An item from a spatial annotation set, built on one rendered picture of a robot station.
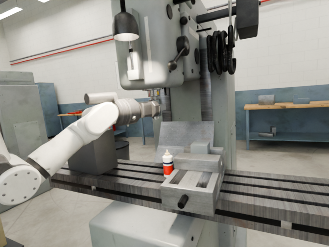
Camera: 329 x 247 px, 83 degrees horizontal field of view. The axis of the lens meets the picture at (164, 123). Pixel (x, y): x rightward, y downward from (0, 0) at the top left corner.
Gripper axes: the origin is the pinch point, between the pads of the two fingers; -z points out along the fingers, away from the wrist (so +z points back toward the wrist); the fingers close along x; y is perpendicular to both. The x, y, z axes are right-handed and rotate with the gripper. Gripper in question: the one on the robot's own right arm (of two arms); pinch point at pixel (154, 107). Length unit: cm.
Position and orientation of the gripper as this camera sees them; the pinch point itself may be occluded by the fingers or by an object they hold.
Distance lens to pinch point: 73.7
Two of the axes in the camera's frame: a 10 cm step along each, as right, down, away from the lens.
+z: -6.9, 1.6, -7.1
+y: 0.8, 9.9, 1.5
